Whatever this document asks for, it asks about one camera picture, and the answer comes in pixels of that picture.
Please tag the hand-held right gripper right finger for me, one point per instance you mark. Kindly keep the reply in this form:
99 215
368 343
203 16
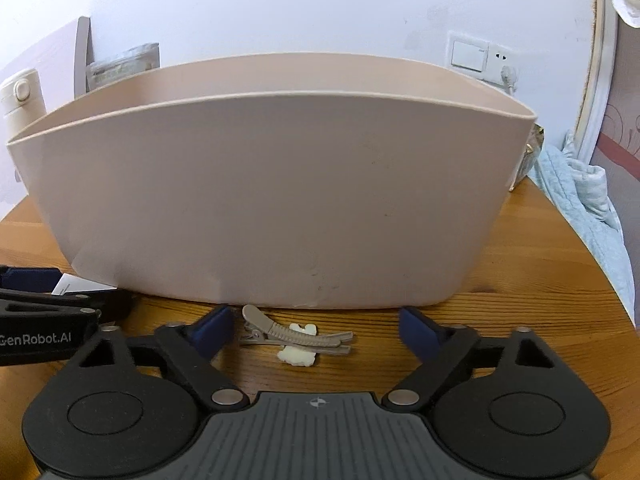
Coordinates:
419 332

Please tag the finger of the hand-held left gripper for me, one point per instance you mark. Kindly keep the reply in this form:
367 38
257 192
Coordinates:
30 277
75 302

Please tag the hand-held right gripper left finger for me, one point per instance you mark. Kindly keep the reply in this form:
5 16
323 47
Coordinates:
212 332

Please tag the white card with logo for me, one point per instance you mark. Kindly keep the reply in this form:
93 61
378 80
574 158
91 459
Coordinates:
82 286

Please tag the grey hair clip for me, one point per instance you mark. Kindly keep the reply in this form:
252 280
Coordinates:
280 336

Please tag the beige plastic storage bin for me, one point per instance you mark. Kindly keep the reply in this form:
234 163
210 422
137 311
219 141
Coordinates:
270 195

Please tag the small white plastic charm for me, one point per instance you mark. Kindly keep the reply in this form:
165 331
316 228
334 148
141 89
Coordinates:
297 356

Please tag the cream thermos bottle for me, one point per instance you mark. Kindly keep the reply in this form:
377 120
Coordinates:
20 102

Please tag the gold foil packet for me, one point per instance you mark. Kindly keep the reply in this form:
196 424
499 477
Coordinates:
532 155

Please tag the light blue quilt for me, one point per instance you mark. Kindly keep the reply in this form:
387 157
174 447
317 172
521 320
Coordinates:
585 200

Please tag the pale lavender board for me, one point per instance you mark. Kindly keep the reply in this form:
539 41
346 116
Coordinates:
45 55

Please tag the clear plastic packet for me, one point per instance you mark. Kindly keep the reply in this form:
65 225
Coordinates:
127 65

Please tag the white power plug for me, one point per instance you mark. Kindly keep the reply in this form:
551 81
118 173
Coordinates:
509 77

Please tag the white light switch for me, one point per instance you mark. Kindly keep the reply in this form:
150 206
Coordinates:
468 55

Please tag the white wall socket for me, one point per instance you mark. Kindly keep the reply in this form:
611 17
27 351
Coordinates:
505 55

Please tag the white curved bed frame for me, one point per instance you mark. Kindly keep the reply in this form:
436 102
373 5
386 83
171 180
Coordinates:
597 60

